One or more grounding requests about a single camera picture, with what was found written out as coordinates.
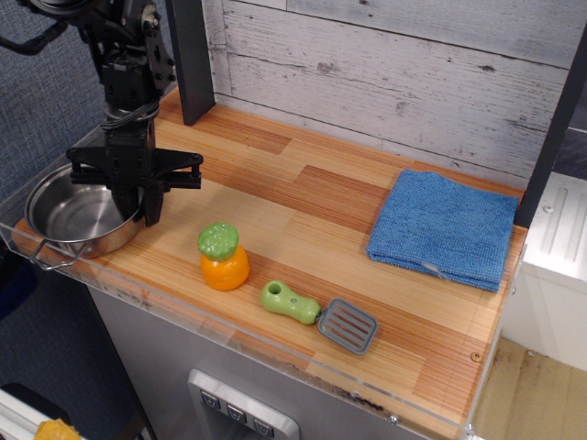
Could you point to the orange green toy pineapple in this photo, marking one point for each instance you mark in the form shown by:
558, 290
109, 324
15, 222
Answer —
224, 263

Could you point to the yellow black object corner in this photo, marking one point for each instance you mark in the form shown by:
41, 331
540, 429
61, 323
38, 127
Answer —
49, 430

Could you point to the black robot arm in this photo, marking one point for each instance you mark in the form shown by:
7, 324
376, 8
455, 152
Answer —
135, 69

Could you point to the silver toy kitchen cabinet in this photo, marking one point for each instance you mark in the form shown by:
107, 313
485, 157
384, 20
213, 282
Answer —
215, 365

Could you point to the clear acrylic edge guard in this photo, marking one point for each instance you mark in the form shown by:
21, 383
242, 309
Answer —
280, 202

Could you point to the folded blue towel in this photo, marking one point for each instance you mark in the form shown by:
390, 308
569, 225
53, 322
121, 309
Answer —
442, 228

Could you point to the black right vertical post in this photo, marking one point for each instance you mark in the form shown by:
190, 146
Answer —
560, 122

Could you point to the stainless steel pot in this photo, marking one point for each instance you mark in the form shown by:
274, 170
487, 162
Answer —
76, 221

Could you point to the black left vertical post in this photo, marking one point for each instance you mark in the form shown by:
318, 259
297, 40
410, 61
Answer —
189, 41

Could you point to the silver button control panel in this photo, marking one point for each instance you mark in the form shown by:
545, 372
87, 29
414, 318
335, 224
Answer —
227, 413

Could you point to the green grey toy spatula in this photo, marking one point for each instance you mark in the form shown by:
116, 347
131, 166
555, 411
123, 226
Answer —
340, 322

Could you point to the black vertical post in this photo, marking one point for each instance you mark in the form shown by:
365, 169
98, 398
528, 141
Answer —
560, 122
189, 41

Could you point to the white grooved side unit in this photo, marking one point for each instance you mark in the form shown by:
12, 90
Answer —
546, 312

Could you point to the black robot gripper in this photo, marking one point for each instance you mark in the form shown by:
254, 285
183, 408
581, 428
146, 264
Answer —
128, 160

